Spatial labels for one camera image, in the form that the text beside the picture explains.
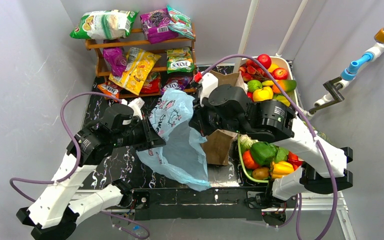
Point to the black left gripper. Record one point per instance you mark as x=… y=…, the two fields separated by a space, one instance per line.
x=150 y=133

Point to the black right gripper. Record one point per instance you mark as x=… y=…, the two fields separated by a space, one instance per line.
x=198 y=120

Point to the light blue plastic grocery bag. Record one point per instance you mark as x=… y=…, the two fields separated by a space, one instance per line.
x=182 y=157

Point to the red cherry bunch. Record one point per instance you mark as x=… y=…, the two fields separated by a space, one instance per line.
x=249 y=71

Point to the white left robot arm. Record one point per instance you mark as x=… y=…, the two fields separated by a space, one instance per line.
x=56 y=214

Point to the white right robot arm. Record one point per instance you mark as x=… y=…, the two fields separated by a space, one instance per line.
x=325 y=168

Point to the brown paper bag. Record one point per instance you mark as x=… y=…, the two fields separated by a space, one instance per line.
x=219 y=142

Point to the purple Fox's candy bag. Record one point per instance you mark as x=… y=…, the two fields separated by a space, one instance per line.
x=177 y=82

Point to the orange snack bag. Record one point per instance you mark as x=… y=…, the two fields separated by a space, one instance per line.
x=109 y=88

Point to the green Fox's candy bag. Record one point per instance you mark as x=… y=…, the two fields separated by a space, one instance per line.
x=179 y=60

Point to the yellow snack bag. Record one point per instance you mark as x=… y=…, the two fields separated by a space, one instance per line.
x=139 y=64

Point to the purple snack bag middle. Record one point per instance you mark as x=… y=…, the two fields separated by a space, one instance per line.
x=117 y=60

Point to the purple snack bag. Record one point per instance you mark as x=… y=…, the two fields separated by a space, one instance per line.
x=117 y=60
x=155 y=26

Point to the green red snack bag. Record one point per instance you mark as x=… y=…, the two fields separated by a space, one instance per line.
x=180 y=23

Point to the purple snack bag top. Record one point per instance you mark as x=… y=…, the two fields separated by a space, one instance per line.
x=155 y=26

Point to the green white chips bag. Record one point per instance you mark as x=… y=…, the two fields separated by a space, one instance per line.
x=104 y=25

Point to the green vegetable basket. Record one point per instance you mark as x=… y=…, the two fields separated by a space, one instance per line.
x=247 y=174

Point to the white garlic cabbage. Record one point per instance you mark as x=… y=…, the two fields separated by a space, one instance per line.
x=245 y=142

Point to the white fruit basket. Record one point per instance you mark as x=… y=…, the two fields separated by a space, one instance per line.
x=278 y=62

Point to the green bell pepper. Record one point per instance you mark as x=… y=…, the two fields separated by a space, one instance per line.
x=263 y=152

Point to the orange tomato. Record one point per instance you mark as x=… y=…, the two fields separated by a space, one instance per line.
x=248 y=161

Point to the red apple top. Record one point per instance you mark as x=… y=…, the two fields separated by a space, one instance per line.
x=265 y=60

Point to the red apple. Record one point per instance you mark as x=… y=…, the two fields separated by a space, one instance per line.
x=280 y=73
x=265 y=60

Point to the red apple right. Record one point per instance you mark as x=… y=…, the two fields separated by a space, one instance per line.
x=280 y=73

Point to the mango orange green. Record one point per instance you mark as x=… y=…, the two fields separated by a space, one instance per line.
x=286 y=85

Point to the brown kiwi potato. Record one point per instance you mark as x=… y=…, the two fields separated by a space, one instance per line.
x=261 y=173

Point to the yellow bell pepper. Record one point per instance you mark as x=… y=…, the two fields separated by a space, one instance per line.
x=280 y=169

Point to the red carrot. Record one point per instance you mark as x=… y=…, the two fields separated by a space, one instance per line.
x=294 y=160

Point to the wooden snack shelf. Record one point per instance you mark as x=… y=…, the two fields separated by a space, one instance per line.
x=137 y=40

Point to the white pipe left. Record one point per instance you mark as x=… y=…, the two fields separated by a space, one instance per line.
x=248 y=25

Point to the white pipe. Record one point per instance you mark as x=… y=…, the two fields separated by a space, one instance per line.
x=248 y=25
x=291 y=27

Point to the white pipe right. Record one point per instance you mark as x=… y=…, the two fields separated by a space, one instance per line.
x=291 y=27

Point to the pipe with blue orange fittings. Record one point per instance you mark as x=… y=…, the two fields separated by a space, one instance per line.
x=334 y=86

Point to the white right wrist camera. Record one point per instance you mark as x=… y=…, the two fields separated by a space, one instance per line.
x=204 y=84

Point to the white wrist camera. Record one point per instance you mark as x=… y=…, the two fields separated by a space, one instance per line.
x=204 y=84
x=136 y=104

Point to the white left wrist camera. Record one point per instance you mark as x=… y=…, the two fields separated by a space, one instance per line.
x=136 y=104

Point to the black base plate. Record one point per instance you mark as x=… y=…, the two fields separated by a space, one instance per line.
x=186 y=203

